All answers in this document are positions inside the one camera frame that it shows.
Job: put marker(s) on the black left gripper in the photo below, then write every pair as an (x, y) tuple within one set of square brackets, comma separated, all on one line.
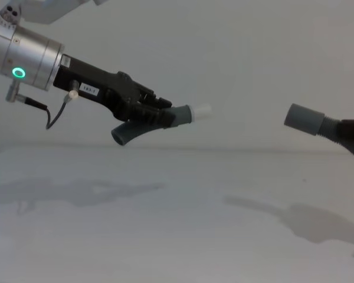
[(103, 85)]

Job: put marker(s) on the grey curved tube white tip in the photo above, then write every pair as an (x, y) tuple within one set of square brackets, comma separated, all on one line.
[(183, 115)]

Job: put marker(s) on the white table cloth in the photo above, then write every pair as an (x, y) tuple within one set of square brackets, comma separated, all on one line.
[(165, 224)]

